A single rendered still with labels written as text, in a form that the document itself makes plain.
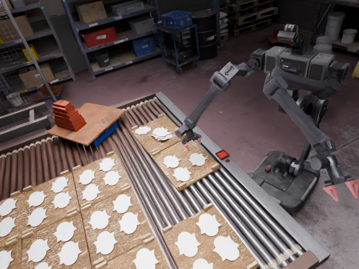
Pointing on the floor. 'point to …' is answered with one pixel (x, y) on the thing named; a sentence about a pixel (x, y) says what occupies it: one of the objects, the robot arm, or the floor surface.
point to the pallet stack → (247, 14)
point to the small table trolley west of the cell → (176, 47)
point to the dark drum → (204, 34)
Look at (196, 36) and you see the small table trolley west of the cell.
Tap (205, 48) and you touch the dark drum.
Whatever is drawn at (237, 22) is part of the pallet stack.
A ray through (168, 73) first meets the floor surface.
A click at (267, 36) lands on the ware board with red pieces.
